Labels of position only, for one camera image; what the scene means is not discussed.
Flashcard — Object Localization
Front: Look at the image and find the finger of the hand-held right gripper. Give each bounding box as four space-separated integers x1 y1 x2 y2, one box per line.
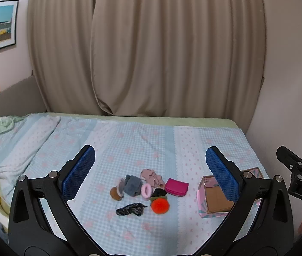
276 145 302 175

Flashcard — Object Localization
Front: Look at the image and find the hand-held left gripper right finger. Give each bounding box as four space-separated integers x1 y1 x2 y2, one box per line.
194 146 294 256

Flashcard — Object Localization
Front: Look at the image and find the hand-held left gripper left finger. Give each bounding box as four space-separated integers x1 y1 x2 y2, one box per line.
8 144 106 256

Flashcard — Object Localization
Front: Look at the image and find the pink cardboard box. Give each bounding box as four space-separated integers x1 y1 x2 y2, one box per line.
196 166 264 218

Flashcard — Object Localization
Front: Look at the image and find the brown soft sock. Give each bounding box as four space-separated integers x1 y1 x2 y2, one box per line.
110 179 126 201

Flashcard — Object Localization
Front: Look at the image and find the magenta zip pouch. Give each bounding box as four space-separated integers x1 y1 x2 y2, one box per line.
164 178 189 197

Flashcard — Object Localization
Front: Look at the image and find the grey sock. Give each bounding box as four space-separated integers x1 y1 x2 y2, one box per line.
124 174 143 198

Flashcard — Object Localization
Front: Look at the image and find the black cloth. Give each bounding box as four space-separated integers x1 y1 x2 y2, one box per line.
149 188 168 199

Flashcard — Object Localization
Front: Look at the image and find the pink fuzzy scrunchie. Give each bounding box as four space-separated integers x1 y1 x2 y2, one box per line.
141 183 153 199

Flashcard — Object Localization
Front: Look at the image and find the orange pompom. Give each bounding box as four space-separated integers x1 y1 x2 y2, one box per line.
150 196 170 214

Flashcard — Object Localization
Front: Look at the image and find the pink cloth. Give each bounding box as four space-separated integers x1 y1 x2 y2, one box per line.
140 169 166 189

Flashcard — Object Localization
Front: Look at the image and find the blue checked blanket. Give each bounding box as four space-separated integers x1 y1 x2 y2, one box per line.
0 113 271 255

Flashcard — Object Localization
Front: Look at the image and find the light green bed sheet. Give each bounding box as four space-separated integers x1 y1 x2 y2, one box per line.
45 111 237 128

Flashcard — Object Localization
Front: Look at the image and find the green crumpled cloth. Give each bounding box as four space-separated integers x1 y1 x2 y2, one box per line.
0 116 25 140

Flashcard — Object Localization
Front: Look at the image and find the narrow beige curtain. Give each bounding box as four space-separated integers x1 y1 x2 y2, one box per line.
27 0 106 115

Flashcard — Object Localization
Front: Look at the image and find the wide beige curtain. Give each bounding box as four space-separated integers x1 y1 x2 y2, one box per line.
90 0 267 118

